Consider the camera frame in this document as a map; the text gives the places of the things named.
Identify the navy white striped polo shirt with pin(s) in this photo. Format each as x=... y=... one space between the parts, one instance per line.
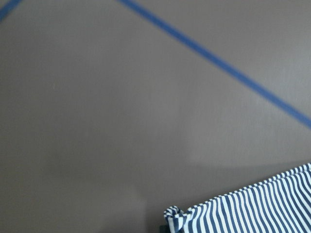
x=280 y=204

